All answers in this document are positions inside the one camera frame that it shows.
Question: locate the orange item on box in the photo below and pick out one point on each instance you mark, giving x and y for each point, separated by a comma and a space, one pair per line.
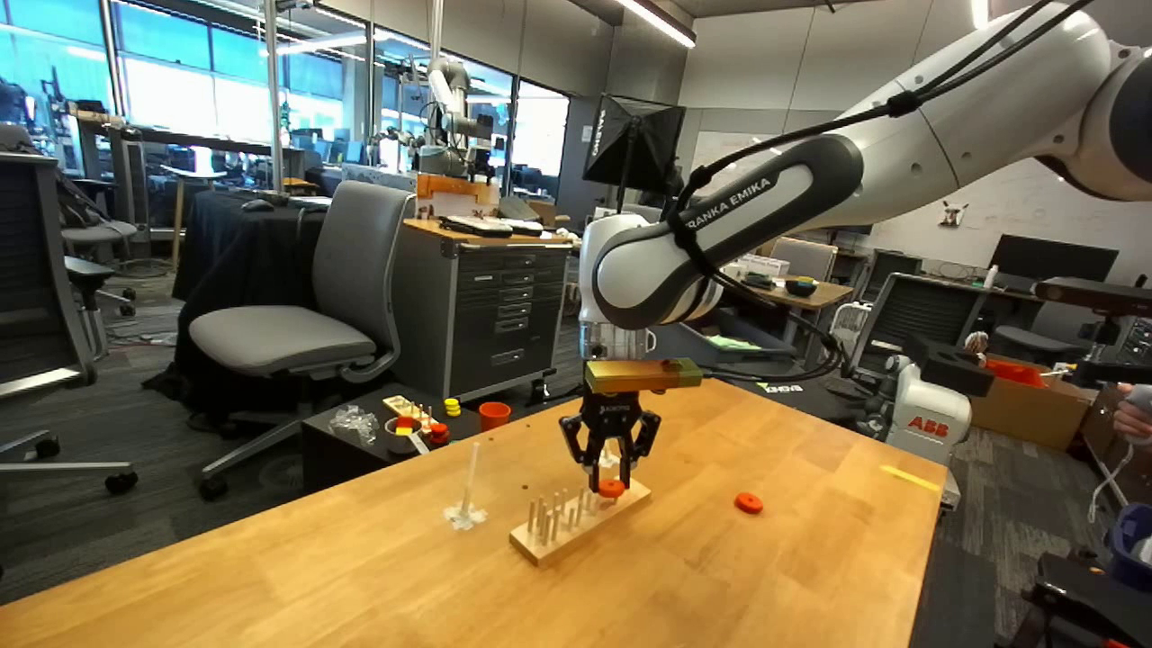
1015, 368

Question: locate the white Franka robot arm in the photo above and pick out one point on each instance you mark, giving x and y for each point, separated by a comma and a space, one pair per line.
959, 130

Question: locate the grey office chair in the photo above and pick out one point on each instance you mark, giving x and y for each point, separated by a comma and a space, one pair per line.
283, 336

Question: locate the black draped cloth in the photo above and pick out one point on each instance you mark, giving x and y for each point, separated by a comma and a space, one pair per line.
241, 262

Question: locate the grey metal cabinet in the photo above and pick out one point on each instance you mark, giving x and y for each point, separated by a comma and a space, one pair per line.
481, 309

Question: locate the black side table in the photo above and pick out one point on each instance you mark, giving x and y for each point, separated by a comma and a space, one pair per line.
362, 453

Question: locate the wooden base with metal rods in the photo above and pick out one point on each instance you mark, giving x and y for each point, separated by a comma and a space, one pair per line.
571, 525

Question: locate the white machine housing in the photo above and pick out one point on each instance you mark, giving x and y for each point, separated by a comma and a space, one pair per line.
931, 417

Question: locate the yellow tape strip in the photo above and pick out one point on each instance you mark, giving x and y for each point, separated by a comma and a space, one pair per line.
913, 475

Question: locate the large cardboard box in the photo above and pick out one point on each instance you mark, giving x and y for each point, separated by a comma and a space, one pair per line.
1033, 414

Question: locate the dark desk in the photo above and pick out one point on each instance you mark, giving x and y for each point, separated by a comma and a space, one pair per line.
1101, 291

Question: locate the yellow wrist camera box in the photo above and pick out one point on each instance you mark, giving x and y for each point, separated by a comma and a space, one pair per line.
635, 376

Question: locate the ceiling light strip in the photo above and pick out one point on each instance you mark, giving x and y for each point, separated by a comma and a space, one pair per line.
656, 22

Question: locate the large black monitor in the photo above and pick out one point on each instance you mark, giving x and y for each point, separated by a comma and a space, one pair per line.
1058, 255

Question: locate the dark framed screen panel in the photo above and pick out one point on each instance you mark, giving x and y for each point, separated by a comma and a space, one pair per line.
931, 316

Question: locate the blue bin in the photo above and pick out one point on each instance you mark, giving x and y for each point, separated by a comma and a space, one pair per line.
1136, 544

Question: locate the small red piece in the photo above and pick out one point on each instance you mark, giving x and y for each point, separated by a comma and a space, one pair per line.
437, 432

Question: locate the flat keyboard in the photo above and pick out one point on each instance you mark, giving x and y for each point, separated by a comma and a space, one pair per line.
493, 225

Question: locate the black mesh office chair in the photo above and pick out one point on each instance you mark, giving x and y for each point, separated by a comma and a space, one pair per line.
39, 276

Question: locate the patterned wooden card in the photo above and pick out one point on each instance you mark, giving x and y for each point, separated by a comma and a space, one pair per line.
407, 412

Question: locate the black equipment stand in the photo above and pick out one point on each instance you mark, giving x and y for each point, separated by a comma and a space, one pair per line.
1084, 606

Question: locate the black softbox on stand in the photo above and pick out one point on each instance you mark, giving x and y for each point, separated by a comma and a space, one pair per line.
631, 145

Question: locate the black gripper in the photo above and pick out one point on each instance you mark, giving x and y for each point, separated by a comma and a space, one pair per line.
615, 414

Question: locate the clear plastic piece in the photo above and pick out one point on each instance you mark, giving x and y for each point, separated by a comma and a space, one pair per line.
350, 417

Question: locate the small yellow block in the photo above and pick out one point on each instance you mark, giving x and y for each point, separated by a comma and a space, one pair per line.
451, 408

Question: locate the small orange cup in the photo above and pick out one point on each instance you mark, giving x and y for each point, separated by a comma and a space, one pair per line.
494, 414

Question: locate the small cardboard box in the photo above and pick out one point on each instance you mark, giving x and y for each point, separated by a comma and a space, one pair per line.
457, 196

